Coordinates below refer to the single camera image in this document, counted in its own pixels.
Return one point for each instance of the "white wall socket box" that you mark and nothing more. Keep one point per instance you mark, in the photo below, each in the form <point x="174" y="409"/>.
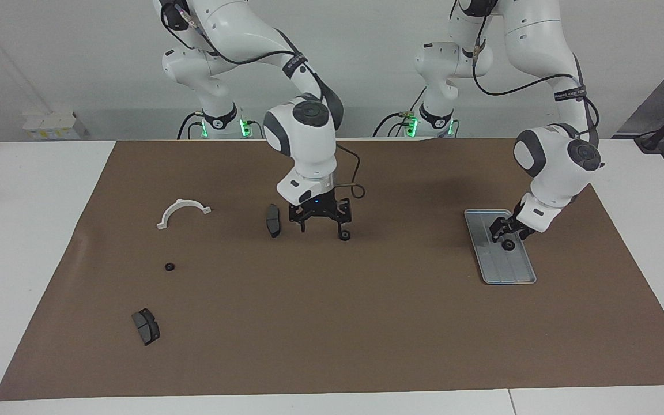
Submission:
<point x="49" y="125"/>

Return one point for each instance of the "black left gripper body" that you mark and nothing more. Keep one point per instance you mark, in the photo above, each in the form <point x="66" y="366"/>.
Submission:
<point x="513" y="222"/>

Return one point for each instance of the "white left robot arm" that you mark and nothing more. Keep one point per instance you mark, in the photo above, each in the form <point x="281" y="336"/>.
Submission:
<point x="539" y="46"/>

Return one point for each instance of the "small black grommet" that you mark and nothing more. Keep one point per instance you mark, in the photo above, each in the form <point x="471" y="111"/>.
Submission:
<point x="508" y="246"/>
<point x="344" y="236"/>

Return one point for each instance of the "wide dark brake pad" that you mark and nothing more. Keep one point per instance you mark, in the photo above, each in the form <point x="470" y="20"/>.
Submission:
<point x="147" y="327"/>

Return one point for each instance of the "brown table mat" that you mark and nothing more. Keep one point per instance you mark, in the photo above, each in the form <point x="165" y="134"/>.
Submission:
<point x="332" y="311"/>

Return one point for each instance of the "silver metal tray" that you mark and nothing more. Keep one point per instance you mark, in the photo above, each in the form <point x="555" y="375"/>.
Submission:
<point x="508" y="271"/>

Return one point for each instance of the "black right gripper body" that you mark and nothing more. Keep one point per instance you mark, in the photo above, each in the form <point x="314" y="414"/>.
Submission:
<point x="320" y="210"/>

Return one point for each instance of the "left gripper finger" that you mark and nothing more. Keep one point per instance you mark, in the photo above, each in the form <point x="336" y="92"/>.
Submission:
<point x="496" y="233"/>
<point x="515" y="236"/>

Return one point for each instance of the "slim dark brake pad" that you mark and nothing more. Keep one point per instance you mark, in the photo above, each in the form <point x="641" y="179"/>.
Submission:
<point x="273" y="222"/>

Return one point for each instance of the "white semicircular plastic bracket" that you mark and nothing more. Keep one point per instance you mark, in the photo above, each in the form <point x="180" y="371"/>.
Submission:
<point x="173" y="209"/>

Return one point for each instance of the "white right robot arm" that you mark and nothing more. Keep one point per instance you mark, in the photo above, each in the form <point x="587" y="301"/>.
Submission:
<point x="234" y="29"/>

